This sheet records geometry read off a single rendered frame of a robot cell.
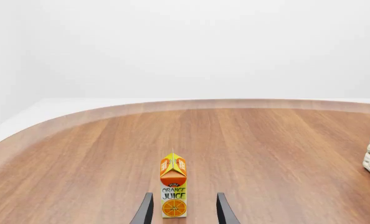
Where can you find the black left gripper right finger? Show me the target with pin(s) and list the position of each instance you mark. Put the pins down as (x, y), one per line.
(225, 213)

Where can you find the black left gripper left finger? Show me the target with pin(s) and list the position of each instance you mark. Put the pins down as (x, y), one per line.
(144, 212)

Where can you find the orange juice carton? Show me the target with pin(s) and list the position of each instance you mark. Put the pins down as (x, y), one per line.
(173, 186)

